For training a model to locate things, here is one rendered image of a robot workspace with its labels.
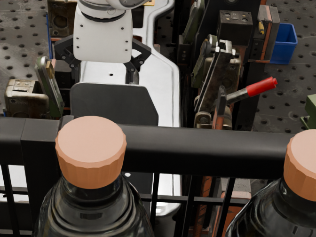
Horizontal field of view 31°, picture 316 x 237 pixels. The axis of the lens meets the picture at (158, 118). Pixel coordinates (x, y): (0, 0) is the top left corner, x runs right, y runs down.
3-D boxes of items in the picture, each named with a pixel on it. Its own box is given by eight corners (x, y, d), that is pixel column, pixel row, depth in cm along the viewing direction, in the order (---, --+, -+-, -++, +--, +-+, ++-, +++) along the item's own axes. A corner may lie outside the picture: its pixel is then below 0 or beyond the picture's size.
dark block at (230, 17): (197, 142, 155) (219, 8, 126) (223, 144, 155) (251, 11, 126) (198, 156, 152) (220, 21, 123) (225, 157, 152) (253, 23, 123)
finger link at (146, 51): (154, 35, 100) (150, 60, 104) (108, 30, 99) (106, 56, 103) (153, 39, 99) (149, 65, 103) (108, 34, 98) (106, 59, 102)
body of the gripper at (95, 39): (135, -8, 98) (132, 45, 105) (74, -12, 97) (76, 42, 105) (133, 17, 92) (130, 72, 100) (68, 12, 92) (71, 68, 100)
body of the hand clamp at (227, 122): (180, 212, 138) (196, 103, 114) (209, 214, 138) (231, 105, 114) (180, 233, 134) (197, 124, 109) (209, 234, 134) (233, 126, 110)
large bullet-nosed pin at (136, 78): (124, 87, 126) (125, 63, 121) (138, 88, 126) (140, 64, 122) (123, 97, 124) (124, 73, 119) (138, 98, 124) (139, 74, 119)
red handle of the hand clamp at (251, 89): (195, 100, 112) (272, 69, 106) (201, 107, 113) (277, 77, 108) (196, 114, 109) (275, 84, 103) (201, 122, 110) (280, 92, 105)
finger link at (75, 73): (80, 47, 103) (81, 75, 108) (62, 45, 103) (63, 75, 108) (78, 58, 101) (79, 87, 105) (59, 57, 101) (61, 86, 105)
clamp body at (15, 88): (19, 180, 142) (2, 69, 118) (67, 183, 142) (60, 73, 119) (11, 209, 136) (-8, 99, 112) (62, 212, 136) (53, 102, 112)
